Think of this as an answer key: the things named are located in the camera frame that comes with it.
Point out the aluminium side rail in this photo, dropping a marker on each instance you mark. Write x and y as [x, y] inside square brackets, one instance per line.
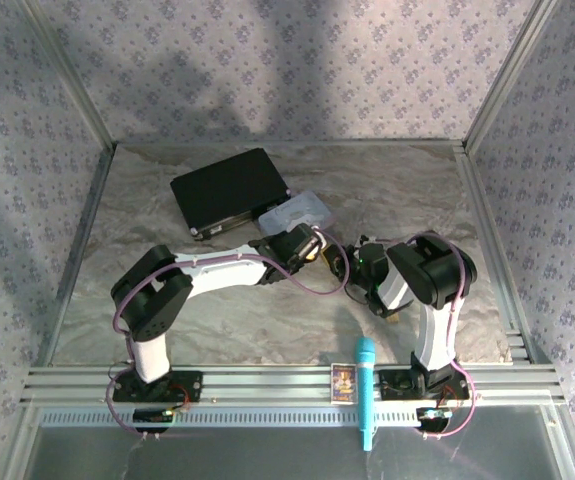
[74, 260]
[492, 240]

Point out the small wooden block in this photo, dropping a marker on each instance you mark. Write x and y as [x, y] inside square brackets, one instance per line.
[395, 317]

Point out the black hard case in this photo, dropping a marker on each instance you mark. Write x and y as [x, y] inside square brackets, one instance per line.
[227, 192]

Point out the small black electronics board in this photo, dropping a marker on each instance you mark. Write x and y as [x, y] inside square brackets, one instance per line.
[434, 416]
[153, 416]

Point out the aluminium corner post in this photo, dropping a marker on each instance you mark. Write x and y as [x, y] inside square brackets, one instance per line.
[512, 75]
[67, 75]

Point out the small picture card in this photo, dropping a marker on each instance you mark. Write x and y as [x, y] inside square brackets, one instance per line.
[343, 385]

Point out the brass padlock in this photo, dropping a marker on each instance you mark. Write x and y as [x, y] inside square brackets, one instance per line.
[312, 256]

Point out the aluminium front rail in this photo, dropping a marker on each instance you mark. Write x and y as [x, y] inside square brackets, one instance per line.
[267, 382]

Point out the grey metal panel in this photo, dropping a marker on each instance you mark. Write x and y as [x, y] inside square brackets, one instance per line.
[267, 455]

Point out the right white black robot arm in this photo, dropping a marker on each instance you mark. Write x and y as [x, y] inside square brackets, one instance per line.
[434, 280]

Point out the blue toy microphone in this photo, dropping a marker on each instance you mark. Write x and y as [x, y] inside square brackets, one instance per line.
[366, 395]

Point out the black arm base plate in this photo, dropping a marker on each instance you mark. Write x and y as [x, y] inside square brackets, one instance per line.
[397, 387]
[187, 387]

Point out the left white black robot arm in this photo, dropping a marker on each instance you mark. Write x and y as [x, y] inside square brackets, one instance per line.
[217, 270]

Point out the pale blue tin box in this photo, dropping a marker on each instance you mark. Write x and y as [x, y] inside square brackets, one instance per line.
[299, 210]

